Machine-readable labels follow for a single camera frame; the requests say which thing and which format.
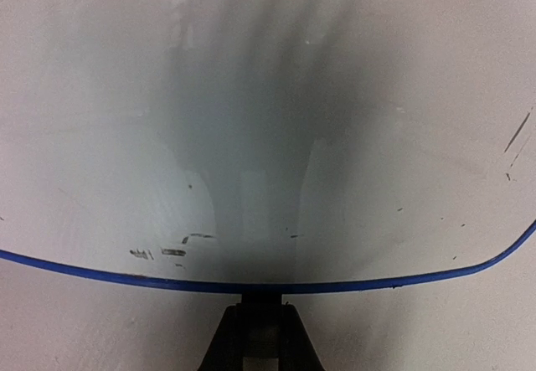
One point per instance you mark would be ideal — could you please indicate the blue-framed whiteboard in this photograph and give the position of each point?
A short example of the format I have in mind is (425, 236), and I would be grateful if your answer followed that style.
(295, 146)

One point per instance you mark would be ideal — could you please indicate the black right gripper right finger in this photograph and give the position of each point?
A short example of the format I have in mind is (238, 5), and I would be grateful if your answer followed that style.
(296, 352)

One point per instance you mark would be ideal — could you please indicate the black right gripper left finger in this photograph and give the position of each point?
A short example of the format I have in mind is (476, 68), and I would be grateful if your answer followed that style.
(225, 349)

